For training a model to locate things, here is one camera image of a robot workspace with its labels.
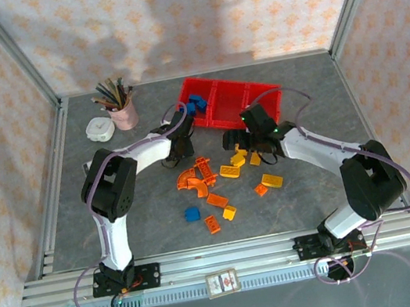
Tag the card on front rail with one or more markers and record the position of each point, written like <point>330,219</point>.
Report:
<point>222,283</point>

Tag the small orange lego piece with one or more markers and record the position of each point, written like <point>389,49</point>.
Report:
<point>261,189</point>

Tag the aluminium side rail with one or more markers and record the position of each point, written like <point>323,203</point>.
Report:
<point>52,168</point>
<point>357,94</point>

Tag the blue lego brick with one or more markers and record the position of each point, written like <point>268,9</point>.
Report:
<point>190,109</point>
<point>198,102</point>
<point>181,108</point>
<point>192,214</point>

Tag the yellow lego slope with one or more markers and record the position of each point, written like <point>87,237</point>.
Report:
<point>229,213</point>

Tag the aluminium back rail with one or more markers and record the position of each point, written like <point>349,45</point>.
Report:
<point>195,73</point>

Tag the yellow pencil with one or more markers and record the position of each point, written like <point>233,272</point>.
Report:
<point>129,95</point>

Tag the orange lego tile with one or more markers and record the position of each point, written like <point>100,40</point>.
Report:
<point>217,200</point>

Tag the yellow lego piece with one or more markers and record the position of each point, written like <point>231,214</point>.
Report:
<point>254,158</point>
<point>237,159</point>

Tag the orange lego brick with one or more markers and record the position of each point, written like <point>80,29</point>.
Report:
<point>213,224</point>

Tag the dark blue pencil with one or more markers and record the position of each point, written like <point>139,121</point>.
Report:
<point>107,94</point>

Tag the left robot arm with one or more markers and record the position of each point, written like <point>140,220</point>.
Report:
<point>118,236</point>

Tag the aluminium front rail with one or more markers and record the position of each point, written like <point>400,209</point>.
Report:
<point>227,257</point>

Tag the pink metal pencil bucket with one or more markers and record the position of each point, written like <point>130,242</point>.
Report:
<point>125,118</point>

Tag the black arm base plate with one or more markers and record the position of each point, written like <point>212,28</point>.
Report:
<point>147,275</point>
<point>305,247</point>

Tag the yellow studded lego plate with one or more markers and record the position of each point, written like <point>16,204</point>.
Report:
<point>272,180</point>
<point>230,171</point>

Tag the orange studded lego plate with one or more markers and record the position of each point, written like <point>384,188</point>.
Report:
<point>204,169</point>

